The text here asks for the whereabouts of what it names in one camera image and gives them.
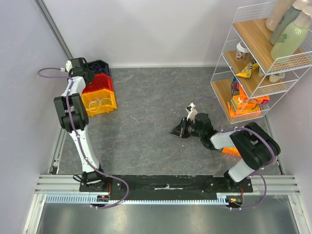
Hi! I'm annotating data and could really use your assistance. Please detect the white thin cable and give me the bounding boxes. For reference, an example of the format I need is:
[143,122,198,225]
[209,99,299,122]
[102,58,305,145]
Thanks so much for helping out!
[87,97,112,113]

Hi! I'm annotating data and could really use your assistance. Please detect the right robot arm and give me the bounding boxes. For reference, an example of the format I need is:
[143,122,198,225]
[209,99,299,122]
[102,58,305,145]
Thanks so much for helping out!
[171,113,281,192]

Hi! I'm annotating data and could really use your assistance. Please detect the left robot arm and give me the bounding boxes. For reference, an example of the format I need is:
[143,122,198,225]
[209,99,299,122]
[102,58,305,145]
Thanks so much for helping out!
[54,58,107,192]

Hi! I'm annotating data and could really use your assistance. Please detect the black plastic bin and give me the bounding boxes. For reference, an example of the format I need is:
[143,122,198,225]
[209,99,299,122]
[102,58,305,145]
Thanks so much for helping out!
[88,60,111,76]

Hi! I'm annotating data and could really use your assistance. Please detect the red plastic bin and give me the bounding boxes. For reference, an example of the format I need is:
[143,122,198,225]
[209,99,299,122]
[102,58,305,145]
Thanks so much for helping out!
[82,74,114,94]

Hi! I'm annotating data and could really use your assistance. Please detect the yellow plastic bin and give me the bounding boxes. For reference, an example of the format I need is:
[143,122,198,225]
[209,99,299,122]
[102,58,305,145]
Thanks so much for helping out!
[81,89,117,117]

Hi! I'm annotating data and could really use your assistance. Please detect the green orange box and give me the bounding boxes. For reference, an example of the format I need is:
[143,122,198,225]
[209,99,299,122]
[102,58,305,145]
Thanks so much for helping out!
[218,147,241,157]

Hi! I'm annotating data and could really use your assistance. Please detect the orange snack boxes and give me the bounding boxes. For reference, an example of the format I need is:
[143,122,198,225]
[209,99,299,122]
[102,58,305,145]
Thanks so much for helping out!
[227,84,270,118]

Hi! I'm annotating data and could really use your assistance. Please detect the colourful small carton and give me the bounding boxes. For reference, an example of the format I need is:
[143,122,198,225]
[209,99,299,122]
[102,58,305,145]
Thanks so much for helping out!
[231,76,240,96]

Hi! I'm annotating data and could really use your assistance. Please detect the yellow snack bag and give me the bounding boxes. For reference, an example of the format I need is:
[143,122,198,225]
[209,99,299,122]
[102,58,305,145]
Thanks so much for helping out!
[236,61,259,78]

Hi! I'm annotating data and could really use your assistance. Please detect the paper coffee cup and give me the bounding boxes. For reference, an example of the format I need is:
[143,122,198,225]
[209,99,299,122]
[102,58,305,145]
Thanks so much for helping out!
[236,41,250,60]

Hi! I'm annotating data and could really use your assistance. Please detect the small white bottle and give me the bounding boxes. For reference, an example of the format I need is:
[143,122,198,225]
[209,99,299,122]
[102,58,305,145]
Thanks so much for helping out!
[258,68,285,83]

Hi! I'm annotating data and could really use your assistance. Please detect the green lotion bottle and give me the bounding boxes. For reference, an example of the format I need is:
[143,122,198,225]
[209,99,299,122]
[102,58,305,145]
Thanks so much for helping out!
[270,6,312,64]

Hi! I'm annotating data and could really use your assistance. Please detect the beige bottle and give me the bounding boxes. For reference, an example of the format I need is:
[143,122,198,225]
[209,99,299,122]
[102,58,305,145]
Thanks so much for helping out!
[265,0,294,32]

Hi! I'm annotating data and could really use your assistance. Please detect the grey green bottle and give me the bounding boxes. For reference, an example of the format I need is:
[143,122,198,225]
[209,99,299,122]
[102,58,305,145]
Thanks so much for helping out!
[270,0,311,45]

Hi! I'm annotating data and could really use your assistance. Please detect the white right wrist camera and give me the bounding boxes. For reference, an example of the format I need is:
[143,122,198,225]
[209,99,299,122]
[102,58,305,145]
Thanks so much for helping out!
[185,102,198,122]

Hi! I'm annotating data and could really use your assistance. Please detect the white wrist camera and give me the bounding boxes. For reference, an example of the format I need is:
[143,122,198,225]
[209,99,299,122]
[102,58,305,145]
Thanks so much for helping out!
[185,102,198,122]
[60,60,73,73]

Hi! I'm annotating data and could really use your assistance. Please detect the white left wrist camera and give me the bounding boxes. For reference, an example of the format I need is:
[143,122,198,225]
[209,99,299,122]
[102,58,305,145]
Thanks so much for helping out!
[60,60,73,73]

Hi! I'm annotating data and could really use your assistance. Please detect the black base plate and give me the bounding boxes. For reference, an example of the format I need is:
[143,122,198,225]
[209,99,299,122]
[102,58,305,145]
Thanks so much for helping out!
[91,175,254,202]

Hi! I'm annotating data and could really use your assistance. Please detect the white wire shelf rack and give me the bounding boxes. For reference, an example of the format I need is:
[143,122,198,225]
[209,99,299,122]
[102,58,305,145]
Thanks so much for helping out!
[211,2,312,124]

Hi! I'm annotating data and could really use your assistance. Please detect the slotted cable duct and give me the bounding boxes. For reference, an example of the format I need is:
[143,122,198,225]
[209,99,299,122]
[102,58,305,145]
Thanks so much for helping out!
[45,193,232,205]

